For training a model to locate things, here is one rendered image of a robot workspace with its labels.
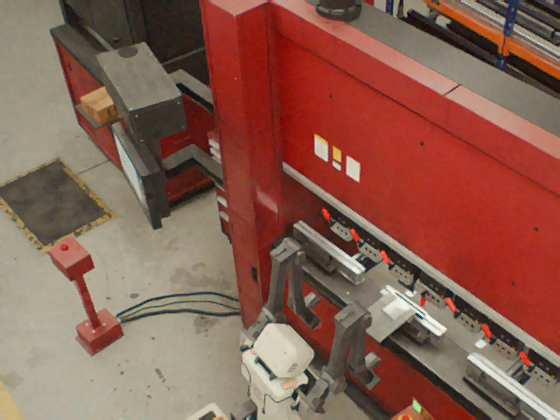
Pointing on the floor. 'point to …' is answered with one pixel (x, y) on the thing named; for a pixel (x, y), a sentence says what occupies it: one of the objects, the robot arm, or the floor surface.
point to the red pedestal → (100, 325)
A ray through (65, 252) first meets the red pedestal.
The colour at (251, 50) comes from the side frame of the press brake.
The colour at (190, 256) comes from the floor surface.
